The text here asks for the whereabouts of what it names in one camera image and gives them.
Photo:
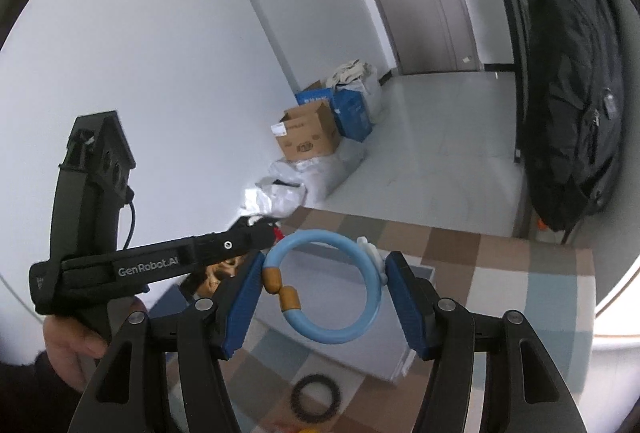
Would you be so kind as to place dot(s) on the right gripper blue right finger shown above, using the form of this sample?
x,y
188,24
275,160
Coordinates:
x,y
524,390

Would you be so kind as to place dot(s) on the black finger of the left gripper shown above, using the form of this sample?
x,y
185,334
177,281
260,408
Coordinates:
x,y
242,240

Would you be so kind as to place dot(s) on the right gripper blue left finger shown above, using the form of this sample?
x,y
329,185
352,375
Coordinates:
x,y
129,390

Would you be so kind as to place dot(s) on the person's left hand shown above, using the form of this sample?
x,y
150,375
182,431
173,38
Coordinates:
x,y
67,343

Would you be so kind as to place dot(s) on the white plastic bag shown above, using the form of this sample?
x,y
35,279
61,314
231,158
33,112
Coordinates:
x,y
288,185

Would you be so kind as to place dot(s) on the grey phone box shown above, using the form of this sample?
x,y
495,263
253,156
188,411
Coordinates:
x,y
333,296

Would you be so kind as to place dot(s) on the brown cardboard box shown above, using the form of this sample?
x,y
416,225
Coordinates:
x,y
307,131

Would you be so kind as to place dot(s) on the checkered blanket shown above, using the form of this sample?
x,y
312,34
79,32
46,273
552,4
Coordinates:
x,y
371,267

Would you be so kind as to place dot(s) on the blue cardboard box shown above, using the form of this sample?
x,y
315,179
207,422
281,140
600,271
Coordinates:
x,y
350,114

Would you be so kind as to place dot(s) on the beige tote bag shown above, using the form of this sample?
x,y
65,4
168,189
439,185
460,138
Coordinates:
x,y
355,70

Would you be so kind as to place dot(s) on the black backpack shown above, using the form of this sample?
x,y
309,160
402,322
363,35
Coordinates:
x,y
573,130

